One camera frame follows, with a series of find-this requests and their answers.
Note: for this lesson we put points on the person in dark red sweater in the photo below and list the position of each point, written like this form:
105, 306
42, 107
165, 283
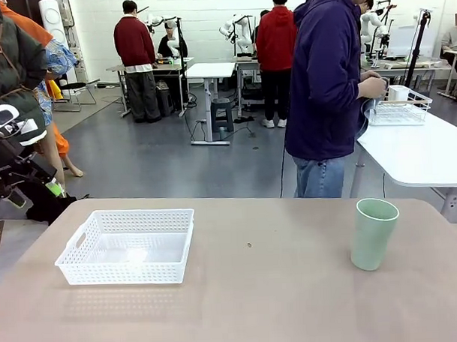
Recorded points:
134, 43

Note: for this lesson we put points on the person's right hand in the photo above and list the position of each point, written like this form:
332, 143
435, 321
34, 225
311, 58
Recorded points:
372, 89

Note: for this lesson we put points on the white box container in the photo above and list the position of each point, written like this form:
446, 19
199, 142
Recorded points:
396, 94

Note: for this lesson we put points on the dark green puffer jacket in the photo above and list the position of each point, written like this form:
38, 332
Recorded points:
11, 66

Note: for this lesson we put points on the grey plastic stool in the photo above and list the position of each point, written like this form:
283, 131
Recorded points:
222, 111

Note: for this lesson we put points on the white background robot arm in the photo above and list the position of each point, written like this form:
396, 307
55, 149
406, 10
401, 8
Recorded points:
171, 41
242, 39
369, 23

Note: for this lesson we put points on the seated person in black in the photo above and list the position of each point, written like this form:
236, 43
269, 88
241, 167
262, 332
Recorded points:
168, 45

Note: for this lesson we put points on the pale green plastic cup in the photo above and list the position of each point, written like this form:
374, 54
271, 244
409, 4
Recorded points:
372, 245

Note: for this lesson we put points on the white tower fan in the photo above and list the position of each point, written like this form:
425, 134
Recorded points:
56, 19

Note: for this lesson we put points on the bare mannequin leg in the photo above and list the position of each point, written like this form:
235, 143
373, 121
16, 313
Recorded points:
53, 154

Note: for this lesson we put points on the person in red hoodie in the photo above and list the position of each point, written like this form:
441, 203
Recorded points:
274, 42

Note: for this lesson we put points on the black stand pole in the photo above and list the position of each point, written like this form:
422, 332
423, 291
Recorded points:
179, 41

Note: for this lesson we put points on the seated person in light top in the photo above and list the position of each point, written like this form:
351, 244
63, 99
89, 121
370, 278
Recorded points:
454, 39

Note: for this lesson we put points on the grey-blue cleaning cloth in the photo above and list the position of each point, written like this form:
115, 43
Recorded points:
366, 111

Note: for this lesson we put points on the black camera tripod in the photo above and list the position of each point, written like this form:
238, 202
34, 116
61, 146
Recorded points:
416, 52

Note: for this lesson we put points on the black bag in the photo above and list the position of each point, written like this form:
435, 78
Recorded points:
46, 211

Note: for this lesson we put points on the black equipment case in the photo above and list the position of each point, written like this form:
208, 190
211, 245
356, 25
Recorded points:
165, 98

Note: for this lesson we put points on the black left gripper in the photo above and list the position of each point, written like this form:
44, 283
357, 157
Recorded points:
10, 167

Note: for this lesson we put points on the wooden top work desk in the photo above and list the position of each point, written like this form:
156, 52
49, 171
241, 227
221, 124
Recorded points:
247, 60
168, 67

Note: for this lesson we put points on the white standing desk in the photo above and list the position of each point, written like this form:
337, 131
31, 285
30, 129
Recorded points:
210, 69

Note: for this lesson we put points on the person's left hand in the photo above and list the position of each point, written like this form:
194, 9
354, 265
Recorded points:
371, 75

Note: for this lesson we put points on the white perforated plastic basket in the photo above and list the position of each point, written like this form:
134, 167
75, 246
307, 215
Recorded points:
102, 220

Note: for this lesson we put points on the person in purple jacket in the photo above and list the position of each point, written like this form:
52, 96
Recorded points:
323, 81

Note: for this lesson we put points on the orange garment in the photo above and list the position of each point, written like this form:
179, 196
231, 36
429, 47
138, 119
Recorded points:
28, 24

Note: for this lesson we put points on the blue patterned garment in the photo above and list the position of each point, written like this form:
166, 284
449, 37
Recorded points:
59, 57

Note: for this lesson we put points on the black metal chair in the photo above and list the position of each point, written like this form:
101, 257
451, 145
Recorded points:
73, 86

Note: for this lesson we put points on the white board panel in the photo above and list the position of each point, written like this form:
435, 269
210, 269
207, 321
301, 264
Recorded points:
404, 41

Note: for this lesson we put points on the white side table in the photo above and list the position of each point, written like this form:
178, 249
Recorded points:
419, 153

